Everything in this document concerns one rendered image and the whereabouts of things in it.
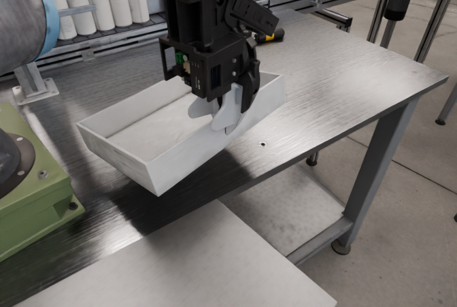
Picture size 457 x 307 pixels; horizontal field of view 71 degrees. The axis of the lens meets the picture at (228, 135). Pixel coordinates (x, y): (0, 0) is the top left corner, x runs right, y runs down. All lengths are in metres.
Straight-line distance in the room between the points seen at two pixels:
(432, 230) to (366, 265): 0.38
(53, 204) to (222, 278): 0.26
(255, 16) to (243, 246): 0.30
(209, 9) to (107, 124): 0.31
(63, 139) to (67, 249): 0.25
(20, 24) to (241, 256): 0.43
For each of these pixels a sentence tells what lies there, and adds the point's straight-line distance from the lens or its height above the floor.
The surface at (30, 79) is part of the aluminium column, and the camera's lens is 0.86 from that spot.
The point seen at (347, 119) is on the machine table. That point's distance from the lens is 0.71.
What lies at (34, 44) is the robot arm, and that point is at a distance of 0.54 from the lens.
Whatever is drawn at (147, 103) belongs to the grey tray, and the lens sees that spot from 0.60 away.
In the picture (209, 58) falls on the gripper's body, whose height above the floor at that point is 1.09.
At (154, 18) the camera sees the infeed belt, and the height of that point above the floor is 0.88.
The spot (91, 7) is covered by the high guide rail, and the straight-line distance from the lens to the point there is 0.95.
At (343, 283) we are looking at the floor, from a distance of 1.43.
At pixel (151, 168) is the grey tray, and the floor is 0.97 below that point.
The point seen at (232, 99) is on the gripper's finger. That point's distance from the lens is 0.39.
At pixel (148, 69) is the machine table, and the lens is 0.87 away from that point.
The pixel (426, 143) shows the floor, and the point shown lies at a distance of 2.18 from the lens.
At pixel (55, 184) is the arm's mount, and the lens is 0.50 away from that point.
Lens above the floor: 1.24
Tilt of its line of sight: 40 degrees down
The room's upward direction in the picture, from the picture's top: straight up
